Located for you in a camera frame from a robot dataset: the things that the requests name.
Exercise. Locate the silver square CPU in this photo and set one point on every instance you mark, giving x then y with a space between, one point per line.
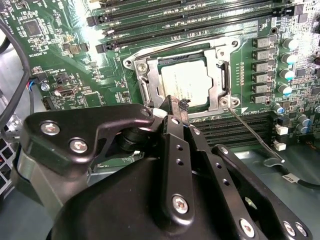
187 77

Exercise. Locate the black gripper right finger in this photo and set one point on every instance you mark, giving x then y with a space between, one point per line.
220 175

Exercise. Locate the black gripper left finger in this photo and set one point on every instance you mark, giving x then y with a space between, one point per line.
62 135

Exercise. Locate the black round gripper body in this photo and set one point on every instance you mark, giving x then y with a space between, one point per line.
112 212

